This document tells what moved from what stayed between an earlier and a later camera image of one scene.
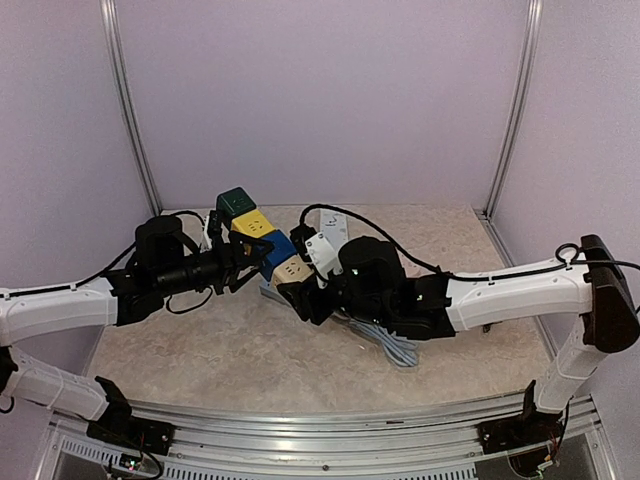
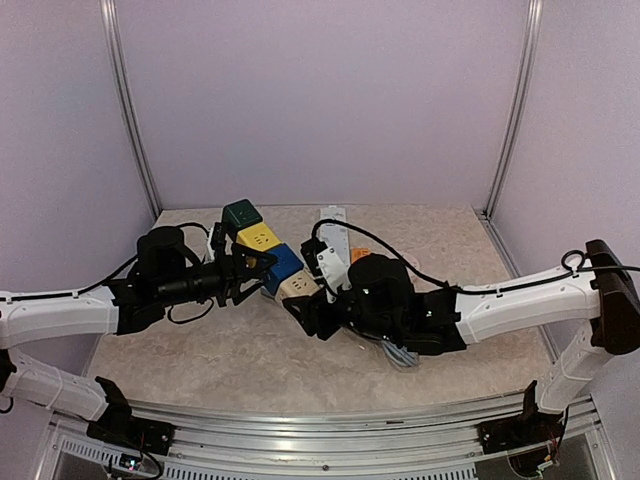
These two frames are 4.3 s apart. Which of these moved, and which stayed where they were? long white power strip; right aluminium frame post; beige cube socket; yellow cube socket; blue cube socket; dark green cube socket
Moved: yellow cube socket; dark green cube socket; blue cube socket; beige cube socket
Stayed: long white power strip; right aluminium frame post
